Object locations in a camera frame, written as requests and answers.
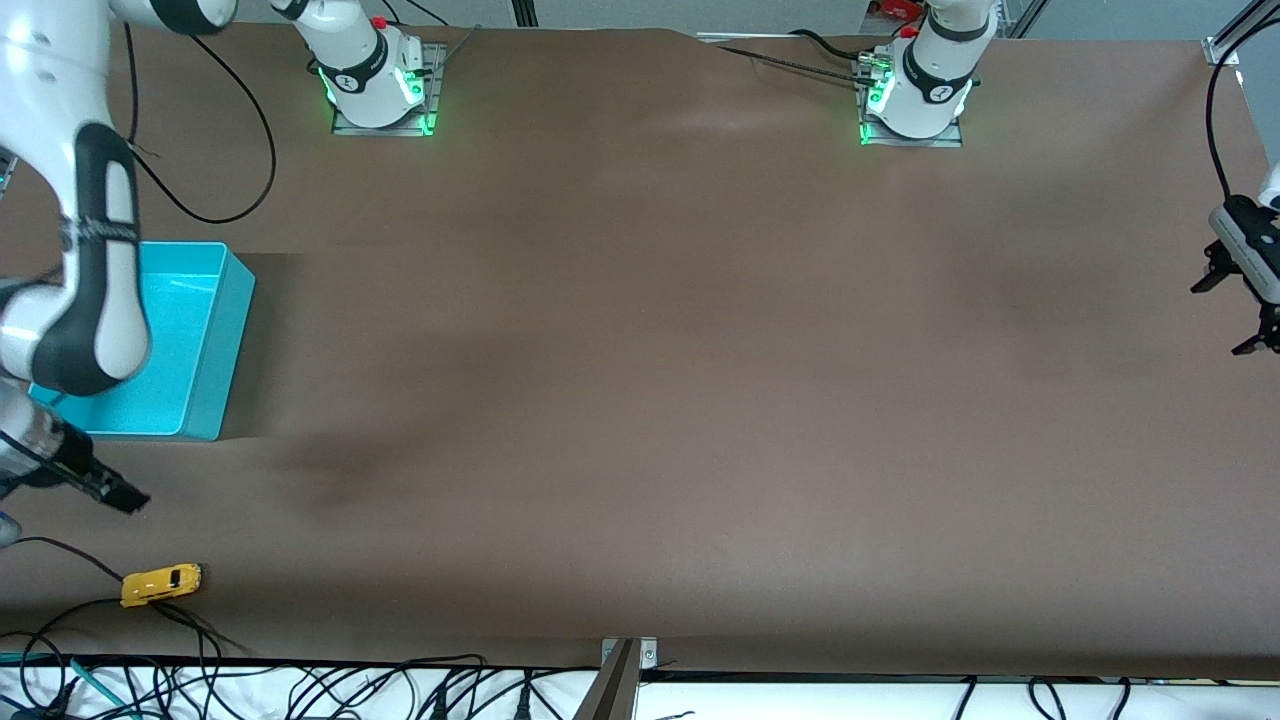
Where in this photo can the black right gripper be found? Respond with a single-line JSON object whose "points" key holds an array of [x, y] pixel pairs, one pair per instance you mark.
{"points": [[68, 457]]}

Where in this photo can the red box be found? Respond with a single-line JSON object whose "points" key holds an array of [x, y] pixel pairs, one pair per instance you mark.
{"points": [[895, 10]]}

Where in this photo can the slanted metal bar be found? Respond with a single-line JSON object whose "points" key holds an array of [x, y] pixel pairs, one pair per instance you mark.
{"points": [[612, 690]]}

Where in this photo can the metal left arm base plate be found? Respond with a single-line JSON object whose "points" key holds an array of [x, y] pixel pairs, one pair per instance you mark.
{"points": [[945, 142]]}

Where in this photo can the aluminium frame profile with bracket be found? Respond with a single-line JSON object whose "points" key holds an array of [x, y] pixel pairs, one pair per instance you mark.
{"points": [[1218, 52]]}

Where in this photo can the brown table cover sheet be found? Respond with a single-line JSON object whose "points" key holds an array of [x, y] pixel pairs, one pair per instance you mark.
{"points": [[640, 400]]}

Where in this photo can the turquoise plastic bin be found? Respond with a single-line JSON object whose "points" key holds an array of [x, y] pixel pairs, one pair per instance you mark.
{"points": [[190, 320]]}

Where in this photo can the yellow beetle toy car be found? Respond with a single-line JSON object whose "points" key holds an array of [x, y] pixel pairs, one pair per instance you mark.
{"points": [[160, 585]]}

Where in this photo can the aluminium frame post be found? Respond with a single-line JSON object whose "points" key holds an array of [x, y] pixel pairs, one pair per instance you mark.
{"points": [[525, 12]]}

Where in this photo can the small metal bracket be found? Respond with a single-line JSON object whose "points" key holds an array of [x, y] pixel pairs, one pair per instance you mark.
{"points": [[648, 655]]}

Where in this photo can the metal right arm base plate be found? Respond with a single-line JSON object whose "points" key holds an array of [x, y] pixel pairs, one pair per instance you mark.
{"points": [[437, 70]]}

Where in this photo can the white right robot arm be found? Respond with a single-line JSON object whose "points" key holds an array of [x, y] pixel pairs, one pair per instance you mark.
{"points": [[40, 100]]}

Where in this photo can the black power plug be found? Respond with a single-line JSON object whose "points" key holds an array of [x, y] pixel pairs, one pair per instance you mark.
{"points": [[522, 705], [438, 708]]}

